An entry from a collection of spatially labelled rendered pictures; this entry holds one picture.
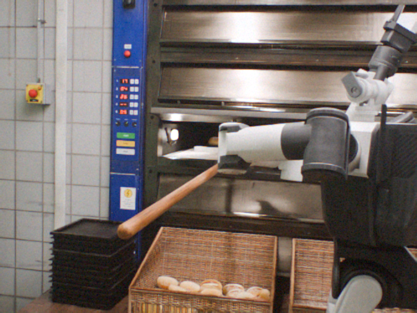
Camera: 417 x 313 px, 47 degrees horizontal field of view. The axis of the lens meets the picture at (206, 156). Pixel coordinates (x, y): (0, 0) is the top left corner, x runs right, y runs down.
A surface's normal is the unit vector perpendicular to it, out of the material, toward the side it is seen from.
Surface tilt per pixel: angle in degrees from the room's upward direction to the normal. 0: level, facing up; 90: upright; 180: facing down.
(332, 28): 70
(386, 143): 90
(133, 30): 90
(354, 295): 90
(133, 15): 90
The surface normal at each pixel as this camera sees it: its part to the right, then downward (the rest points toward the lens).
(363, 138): -0.71, -0.07
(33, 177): -0.18, 0.09
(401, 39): 0.21, 0.23
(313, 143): -0.73, -0.29
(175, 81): -0.16, -0.26
